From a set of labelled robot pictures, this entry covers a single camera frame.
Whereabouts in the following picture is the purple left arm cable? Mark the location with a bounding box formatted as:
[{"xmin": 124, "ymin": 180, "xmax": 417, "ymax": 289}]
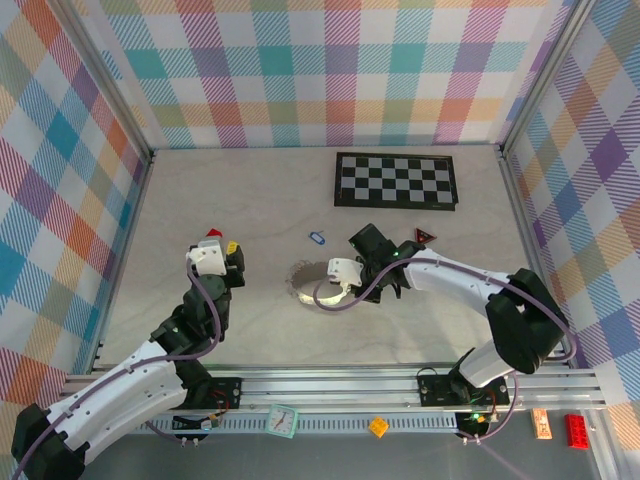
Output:
[{"xmin": 10, "ymin": 249, "xmax": 224, "ymax": 480}]

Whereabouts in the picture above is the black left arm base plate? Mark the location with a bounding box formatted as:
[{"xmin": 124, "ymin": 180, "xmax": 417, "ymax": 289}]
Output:
[{"xmin": 192, "ymin": 377, "xmax": 244, "ymax": 411}]

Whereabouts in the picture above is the mint green alarm clock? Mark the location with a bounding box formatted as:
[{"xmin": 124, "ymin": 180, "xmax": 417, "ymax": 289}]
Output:
[{"xmin": 264, "ymin": 403, "xmax": 300, "ymax": 440}]

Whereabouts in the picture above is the black and grey chessboard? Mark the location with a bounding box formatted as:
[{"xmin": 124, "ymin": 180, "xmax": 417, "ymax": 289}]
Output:
[{"xmin": 333, "ymin": 152, "xmax": 460, "ymax": 211}]

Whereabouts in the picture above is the aluminium frame post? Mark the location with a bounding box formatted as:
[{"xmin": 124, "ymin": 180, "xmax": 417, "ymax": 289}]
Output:
[
  {"xmin": 498, "ymin": 0, "xmax": 600, "ymax": 159},
  {"xmin": 58, "ymin": 0, "xmax": 156, "ymax": 166}
]

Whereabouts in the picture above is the wooden block with orange print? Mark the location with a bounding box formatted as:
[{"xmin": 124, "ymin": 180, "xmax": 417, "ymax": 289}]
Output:
[{"xmin": 531, "ymin": 408, "xmax": 553, "ymax": 440}]

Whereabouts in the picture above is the long red toy brick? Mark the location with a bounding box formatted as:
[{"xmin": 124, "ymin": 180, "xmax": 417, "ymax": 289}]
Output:
[{"xmin": 564, "ymin": 413, "xmax": 592, "ymax": 450}]

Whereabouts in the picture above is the aluminium mounting rail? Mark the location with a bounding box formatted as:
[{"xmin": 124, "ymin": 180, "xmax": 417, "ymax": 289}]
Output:
[{"xmin": 57, "ymin": 367, "xmax": 606, "ymax": 414}]

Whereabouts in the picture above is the grey slotted cable duct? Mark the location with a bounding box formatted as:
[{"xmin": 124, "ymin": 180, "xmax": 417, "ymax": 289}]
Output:
[{"xmin": 119, "ymin": 414, "xmax": 461, "ymax": 434}]

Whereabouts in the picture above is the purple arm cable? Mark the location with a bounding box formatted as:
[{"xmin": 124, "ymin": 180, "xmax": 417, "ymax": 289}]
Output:
[
  {"xmin": 10, "ymin": 249, "xmax": 224, "ymax": 480},
  {"xmin": 313, "ymin": 254, "xmax": 579, "ymax": 444}
]

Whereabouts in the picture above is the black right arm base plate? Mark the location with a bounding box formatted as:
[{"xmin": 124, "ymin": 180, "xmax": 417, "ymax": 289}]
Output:
[{"xmin": 417, "ymin": 374, "xmax": 511, "ymax": 407}]

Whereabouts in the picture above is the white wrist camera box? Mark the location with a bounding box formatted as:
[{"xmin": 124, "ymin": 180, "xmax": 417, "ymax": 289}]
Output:
[
  {"xmin": 327, "ymin": 257, "xmax": 362, "ymax": 287},
  {"xmin": 187, "ymin": 238, "xmax": 226, "ymax": 276}
]

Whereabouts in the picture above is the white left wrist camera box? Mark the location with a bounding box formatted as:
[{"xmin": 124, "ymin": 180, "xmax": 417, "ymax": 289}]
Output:
[{"xmin": 187, "ymin": 238, "xmax": 226, "ymax": 276}]

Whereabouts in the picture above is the black cable connector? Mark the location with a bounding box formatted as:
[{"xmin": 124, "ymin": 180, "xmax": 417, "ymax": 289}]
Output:
[
  {"xmin": 455, "ymin": 410, "xmax": 492, "ymax": 442},
  {"xmin": 172, "ymin": 414, "xmax": 221, "ymax": 434}
]

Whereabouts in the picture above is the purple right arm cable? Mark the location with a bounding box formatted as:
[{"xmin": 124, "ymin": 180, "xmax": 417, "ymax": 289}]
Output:
[{"xmin": 313, "ymin": 254, "xmax": 579, "ymax": 444}]

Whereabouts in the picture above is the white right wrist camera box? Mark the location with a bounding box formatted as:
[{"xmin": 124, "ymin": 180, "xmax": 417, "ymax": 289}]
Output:
[{"xmin": 327, "ymin": 257, "xmax": 362, "ymax": 287}]

